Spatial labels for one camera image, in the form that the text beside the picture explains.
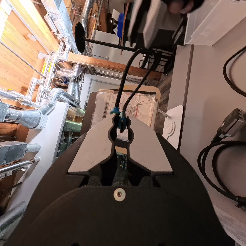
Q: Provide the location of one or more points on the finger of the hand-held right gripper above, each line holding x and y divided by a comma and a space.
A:
155, 19
138, 15

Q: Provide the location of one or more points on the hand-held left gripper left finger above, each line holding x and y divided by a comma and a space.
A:
92, 146

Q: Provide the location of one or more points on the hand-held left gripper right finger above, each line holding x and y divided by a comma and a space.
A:
149, 149

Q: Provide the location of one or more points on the person's right hand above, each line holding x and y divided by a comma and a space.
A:
177, 8

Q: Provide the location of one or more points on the white cardboard box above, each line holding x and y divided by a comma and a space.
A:
215, 19

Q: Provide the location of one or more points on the wooden crate with plastic sheet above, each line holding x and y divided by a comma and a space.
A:
103, 107

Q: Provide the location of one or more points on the white plate stand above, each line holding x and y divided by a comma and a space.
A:
175, 119

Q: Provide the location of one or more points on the group of silver insulated pipes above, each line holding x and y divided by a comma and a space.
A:
46, 107

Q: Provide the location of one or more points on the wooden ceiling beam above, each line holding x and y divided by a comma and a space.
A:
96, 62

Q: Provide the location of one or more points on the grey power adapter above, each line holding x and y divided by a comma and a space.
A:
232, 123

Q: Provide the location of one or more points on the green flexible duct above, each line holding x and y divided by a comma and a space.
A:
73, 125

